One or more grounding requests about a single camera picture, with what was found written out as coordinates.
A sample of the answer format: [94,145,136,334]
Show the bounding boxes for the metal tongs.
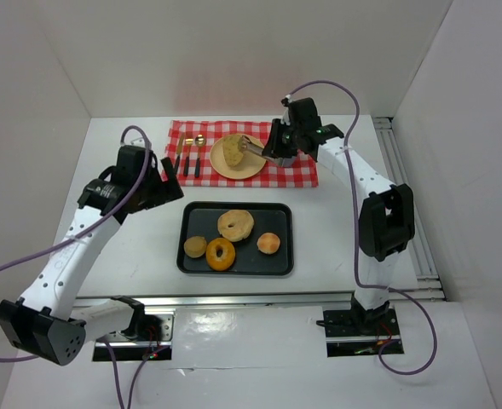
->
[238,135,297,168]

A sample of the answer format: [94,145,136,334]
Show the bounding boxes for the speckled oval bread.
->
[222,134,249,168]

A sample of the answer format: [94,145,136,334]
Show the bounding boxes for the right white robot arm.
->
[263,97,415,334]

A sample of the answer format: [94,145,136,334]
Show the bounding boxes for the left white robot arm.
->
[0,146,183,366]

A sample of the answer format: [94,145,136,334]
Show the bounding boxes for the beige plate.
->
[210,134,266,180]

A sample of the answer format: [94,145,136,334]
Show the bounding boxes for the red checkered cloth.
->
[164,120,319,188]

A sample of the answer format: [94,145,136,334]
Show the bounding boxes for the small round muffin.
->
[183,236,207,258]

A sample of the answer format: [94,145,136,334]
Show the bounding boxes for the large pale bagel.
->
[217,210,254,242]

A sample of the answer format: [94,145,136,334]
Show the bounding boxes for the orange glazed donut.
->
[205,238,236,272]

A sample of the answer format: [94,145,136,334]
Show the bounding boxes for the small round bun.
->
[257,233,280,255]

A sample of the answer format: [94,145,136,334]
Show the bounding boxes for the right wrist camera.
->
[281,95,292,126]

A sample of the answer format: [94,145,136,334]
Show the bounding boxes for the gold fork black handle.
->
[183,134,194,177]

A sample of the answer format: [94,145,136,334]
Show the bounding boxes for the gold spoon black handle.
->
[194,134,206,179]

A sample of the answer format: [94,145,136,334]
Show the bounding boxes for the gold knife black handle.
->
[174,133,185,174]

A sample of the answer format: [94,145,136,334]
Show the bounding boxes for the aluminium rail front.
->
[69,291,365,308]

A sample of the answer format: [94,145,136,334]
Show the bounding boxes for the aluminium rail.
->
[69,291,365,308]
[372,117,446,302]

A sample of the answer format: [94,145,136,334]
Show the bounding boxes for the aluminium rail right side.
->
[372,117,446,302]

